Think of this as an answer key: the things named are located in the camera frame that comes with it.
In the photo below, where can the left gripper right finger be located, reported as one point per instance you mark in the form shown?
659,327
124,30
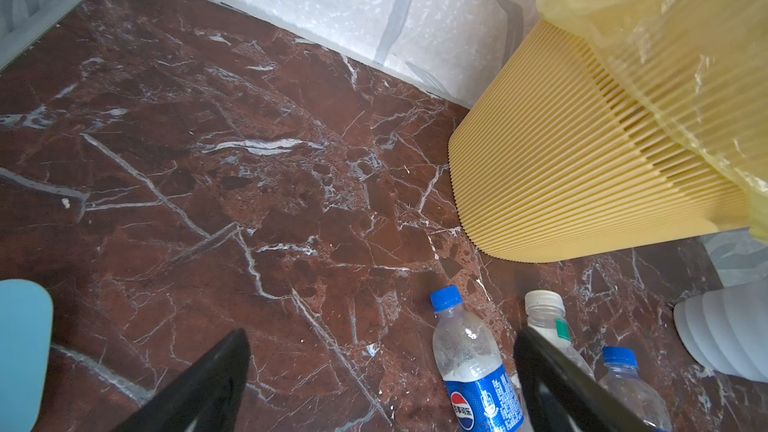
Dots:
561,397

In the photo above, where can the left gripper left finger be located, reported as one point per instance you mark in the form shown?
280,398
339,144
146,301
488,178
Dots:
205,397

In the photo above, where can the blue cap blue label bottle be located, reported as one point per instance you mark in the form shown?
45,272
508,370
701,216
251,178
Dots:
623,382

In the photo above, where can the blue cap Pepsi water bottle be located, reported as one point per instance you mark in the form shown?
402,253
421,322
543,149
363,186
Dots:
471,366

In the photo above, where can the white cap green label bottle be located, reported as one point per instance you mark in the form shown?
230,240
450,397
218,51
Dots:
547,315

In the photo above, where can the yellow ribbed trash bin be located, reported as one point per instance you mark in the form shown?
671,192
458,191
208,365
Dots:
556,160

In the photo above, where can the yellow plastic bin liner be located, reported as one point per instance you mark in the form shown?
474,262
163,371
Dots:
699,66

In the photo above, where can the white ribbed flower pot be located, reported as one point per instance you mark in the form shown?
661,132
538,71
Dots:
726,330

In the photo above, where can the light blue spatula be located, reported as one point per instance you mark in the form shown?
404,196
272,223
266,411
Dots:
26,332

